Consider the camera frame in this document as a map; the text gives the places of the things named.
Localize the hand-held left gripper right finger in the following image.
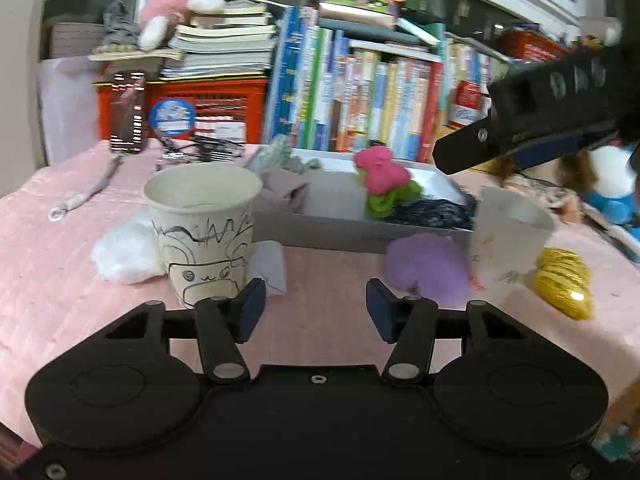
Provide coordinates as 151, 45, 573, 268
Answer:
365, 278, 531, 386

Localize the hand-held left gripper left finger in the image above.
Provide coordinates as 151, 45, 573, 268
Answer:
100, 277, 268, 386

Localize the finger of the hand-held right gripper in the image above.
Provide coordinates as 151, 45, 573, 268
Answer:
432, 119, 516, 177
510, 130, 621, 170

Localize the small white paper piece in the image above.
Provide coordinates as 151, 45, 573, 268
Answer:
248, 240, 288, 297

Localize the navy floral pouch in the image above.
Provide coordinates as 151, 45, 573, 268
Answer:
387, 199, 476, 231

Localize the purple fluffy plush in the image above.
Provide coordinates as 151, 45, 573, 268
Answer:
385, 234, 473, 306

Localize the pink and green plush flower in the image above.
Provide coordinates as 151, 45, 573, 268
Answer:
352, 147, 423, 220

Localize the grey shallow cardboard box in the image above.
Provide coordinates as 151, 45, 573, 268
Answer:
252, 147, 483, 256

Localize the pale pink towel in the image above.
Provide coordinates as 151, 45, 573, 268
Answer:
260, 169, 311, 213

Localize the gold foil soft toy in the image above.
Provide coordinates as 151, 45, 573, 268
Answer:
532, 247, 596, 321

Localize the white fluffy ball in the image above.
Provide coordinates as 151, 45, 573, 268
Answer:
90, 220, 168, 285

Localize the green floral cloth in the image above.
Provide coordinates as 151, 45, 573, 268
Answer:
245, 135, 323, 173

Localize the doll with brown hair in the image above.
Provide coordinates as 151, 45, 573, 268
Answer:
495, 152, 601, 226

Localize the red beverage can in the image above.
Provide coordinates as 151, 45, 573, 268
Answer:
450, 80, 493, 131

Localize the red plastic basket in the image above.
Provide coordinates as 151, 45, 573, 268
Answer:
500, 27, 571, 63

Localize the blue and white plush toy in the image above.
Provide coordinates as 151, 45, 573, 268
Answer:
582, 145, 640, 231

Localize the paper cup with bear drawing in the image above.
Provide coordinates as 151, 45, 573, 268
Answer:
142, 164, 264, 311

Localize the paper cup with yellow drawing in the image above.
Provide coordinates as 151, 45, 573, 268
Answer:
467, 186, 557, 308

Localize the row of colourful books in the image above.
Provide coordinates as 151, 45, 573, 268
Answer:
262, 5, 506, 166

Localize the pink striped tablecloth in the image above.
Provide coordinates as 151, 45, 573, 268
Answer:
0, 142, 640, 456

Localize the red plastic crate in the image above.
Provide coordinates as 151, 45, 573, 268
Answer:
97, 79, 271, 146

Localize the round blue badge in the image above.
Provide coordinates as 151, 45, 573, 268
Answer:
149, 97, 196, 136

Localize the smartphone with lit screen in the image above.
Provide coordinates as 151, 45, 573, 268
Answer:
109, 71, 150, 156

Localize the stack of books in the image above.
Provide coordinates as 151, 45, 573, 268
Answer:
160, 0, 278, 81

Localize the tan beaded mat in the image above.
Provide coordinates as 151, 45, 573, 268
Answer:
87, 42, 183, 63

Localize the pink and white plush toy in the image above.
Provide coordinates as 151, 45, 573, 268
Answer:
137, 0, 226, 51

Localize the dull mauve storage box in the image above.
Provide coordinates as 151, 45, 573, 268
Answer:
47, 22, 108, 61

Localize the black metal wire object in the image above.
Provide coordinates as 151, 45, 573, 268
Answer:
155, 132, 246, 171

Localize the grey striped lanyard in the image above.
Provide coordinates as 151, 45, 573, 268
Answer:
47, 154, 126, 222

